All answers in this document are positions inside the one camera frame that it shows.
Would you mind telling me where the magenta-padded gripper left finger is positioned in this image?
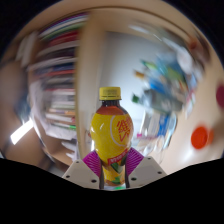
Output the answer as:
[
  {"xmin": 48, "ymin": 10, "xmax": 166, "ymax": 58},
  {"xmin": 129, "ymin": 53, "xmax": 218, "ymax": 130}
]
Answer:
[{"xmin": 62, "ymin": 149, "xmax": 102, "ymax": 190}]

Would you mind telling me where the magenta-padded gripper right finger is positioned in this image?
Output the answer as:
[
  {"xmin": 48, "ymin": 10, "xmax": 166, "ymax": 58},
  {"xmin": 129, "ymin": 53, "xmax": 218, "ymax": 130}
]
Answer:
[{"xmin": 124, "ymin": 147, "xmax": 168, "ymax": 190}]

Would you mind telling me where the yellow-label drink bottle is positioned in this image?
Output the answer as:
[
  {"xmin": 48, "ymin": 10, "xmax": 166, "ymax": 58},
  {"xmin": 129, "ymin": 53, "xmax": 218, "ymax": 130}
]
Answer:
[{"xmin": 90, "ymin": 86, "xmax": 135, "ymax": 187}]

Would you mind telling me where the orange plastic cup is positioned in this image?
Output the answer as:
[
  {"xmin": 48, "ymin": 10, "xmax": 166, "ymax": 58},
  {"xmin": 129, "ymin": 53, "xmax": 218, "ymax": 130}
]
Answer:
[{"xmin": 190, "ymin": 125, "xmax": 215, "ymax": 150}]

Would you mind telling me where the white ceiling light bar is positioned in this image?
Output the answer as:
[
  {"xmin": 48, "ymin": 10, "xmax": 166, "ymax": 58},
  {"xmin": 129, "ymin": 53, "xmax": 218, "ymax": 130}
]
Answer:
[{"xmin": 9, "ymin": 119, "xmax": 35, "ymax": 146}]

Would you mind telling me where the flat round red coaster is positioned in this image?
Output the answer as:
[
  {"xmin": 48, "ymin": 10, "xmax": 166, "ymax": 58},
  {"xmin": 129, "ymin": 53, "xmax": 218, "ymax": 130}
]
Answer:
[{"xmin": 215, "ymin": 84, "xmax": 224, "ymax": 109}]

